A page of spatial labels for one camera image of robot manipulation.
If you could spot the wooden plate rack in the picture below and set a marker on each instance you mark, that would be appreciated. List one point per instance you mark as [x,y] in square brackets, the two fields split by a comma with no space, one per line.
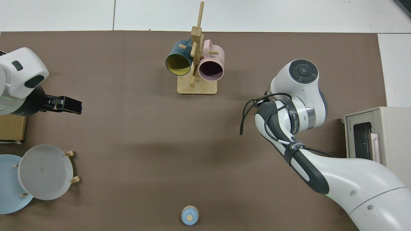
[69,153]

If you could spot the grey plate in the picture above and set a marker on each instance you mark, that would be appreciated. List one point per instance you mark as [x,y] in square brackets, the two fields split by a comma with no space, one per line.
[45,173]

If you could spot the brown table cloth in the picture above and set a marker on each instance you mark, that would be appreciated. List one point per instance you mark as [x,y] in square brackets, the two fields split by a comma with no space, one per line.
[144,144]

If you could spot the light blue plate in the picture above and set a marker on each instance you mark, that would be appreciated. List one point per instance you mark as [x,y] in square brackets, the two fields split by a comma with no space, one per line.
[8,192]

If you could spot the teal mug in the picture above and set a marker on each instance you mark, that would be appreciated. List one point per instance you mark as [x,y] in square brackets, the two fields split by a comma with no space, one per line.
[176,53]

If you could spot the wooden mug stand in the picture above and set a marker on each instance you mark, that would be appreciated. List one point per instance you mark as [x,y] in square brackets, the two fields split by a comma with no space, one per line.
[197,87]

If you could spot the pink mug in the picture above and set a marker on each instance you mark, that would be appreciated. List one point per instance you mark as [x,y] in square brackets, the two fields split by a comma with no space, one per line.
[213,57]

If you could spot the small blue round thing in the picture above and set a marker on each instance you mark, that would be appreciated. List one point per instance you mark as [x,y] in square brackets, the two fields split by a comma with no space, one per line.
[189,215]

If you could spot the pale toaster oven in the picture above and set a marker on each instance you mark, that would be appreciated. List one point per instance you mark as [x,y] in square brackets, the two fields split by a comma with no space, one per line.
[395,134]

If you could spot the black flat object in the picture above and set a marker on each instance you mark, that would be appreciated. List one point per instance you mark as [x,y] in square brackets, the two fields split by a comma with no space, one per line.
[405,5]

